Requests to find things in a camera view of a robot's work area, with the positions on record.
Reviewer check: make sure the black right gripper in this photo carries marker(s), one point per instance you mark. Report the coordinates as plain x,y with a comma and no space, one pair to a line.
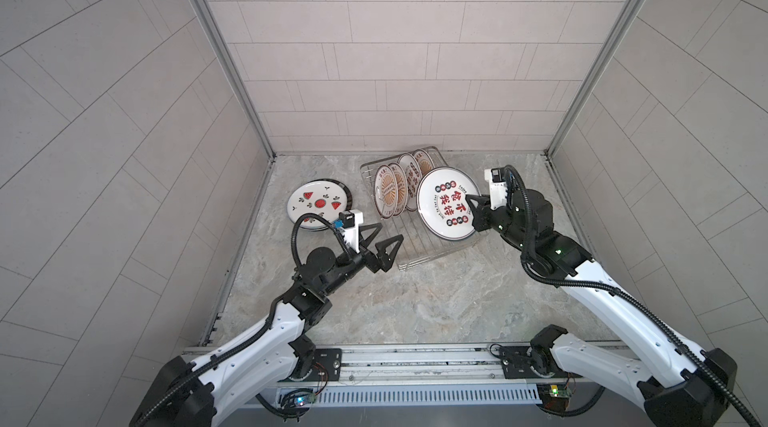
480,214

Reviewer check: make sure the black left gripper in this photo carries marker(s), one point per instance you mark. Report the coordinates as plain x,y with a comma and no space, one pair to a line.
374,264

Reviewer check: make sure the white red character plate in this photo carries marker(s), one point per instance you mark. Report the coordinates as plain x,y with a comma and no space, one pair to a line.
442,203

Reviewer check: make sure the white watermelon plate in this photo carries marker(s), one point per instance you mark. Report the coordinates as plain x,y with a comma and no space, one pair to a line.
303,200

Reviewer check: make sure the dark striped rim plate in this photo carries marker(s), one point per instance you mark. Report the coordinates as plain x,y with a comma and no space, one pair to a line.
337,198

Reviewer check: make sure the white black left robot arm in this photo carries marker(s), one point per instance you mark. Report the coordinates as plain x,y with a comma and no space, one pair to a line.
210,388

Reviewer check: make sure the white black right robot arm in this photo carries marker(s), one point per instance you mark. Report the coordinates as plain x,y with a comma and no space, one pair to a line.
672,379

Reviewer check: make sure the front orange sunburst plate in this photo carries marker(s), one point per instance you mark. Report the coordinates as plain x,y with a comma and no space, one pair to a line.
385,192

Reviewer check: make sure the orange sunburst plate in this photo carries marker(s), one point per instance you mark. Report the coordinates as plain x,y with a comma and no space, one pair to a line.
385,192
401,186

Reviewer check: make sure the left green circuit board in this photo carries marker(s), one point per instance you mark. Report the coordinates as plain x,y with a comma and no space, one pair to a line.
298,399

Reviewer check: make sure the green circuit board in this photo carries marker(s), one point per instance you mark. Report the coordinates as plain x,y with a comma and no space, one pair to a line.
554,397
298,399

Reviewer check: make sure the right green circuit board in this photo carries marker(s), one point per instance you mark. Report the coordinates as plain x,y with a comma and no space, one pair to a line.
554,397

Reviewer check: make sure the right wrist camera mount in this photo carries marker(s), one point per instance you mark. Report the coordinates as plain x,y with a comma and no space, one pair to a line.
498,189

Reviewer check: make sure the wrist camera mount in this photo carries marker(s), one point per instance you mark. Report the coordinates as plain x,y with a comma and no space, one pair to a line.
498,189
348,225

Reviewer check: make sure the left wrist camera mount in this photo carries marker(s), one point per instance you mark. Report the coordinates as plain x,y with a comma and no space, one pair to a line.
348,225

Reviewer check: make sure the wire metal dish rack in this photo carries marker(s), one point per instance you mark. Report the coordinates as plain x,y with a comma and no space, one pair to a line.
420,245

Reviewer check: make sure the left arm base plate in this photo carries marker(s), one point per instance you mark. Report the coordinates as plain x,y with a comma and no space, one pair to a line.
321,366

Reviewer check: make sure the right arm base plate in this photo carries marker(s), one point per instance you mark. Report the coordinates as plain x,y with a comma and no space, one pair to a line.
521,362

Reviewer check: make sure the aluminium front rail frame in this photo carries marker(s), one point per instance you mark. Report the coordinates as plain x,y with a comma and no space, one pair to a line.
417,375

